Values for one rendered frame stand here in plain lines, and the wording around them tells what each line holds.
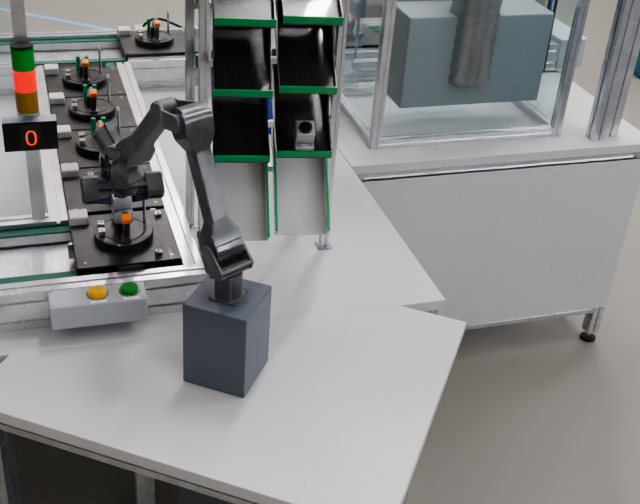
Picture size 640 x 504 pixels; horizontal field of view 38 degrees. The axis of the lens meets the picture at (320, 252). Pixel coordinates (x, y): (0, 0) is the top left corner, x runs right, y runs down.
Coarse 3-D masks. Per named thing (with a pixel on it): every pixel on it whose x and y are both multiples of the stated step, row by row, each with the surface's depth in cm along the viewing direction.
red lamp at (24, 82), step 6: (12, 72) 209; (18, 72) 208; (24, 72) 208; (30, 72) 208; (18, 78) 208; (24, 78) 208; (30, 78) 209; (18, 84) 209; (24, 84) 209; (30, 84) 210; (36, 84) 212; (18, 90) 210; (24, 90) 210; (30, 90) 210
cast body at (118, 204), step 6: (114, 198) 219; (120, 198) 219; (126, 198) 219; (114, 204) 219; (120, 204) 219; (126, 204) 220; (114, 210) 220; (120, 210) 220; (126, 210) 220; (132, 210) 220; (114, 216) 219; (120, 216) 220; (132, 216) 221; (120, 222) 220
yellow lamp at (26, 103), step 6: (36, 90) 212; (18, 96) 211; (24, 96) 211; (30, 96) 211; (36, 96) 213; (18, 102) 212; (24, 102) 211; (30, 102) 212; (36, 102) 213; (18, 108) 213; (24, 108) 212; (30, 108) 212; (36, 108) 214
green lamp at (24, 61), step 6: (12, 54) 206; (18, 54) 205; (24, 54) 206; (30, 54) 207; (12, 60) 207; (18, 60) 206; (24, 60) 206; (30, 60) 207; (12, 66) 208; (18, 66) 207; (24, 66) 207; (30, 66) 208
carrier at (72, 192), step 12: (72, 168) 250; (96, 168) 255; (144, 168) 257; (72, 180) 248; (108, 180) 244; (72, 192) 243; (72, 204) 238; (84, 204) 238; (96, 204) 238; (108, 204) 239; (132, 204) 240; (156, 204) 241
